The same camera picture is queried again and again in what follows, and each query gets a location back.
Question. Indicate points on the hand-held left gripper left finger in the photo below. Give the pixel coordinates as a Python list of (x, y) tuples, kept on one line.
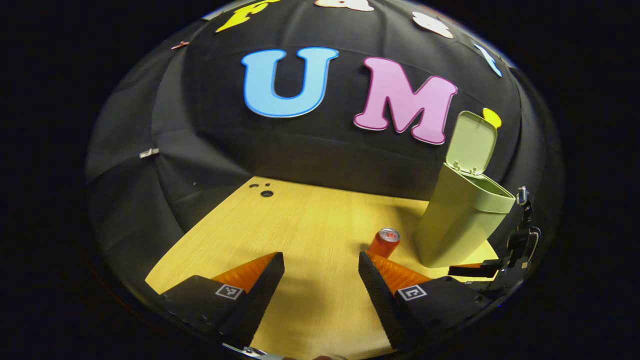
[(257, 300)]

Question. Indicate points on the black backdrop cloth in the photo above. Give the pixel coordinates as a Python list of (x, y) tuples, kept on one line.
[(300, 150)]

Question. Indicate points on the red pop can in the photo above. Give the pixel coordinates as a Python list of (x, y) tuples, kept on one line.
[(382, 242)]

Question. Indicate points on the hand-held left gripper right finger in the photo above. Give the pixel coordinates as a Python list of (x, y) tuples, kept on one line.
[(382, 305)]

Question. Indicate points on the silver binder clip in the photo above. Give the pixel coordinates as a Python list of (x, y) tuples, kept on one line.
[(149, 152)]

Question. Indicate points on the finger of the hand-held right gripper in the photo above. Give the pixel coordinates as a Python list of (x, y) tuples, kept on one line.
[(472, 272)]

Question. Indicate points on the green desktop garbage bin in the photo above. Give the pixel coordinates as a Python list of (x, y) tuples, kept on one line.
[(455, 220)]

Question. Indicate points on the copper binder clip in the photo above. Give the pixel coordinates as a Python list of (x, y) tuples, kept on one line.
[(180, 45)]

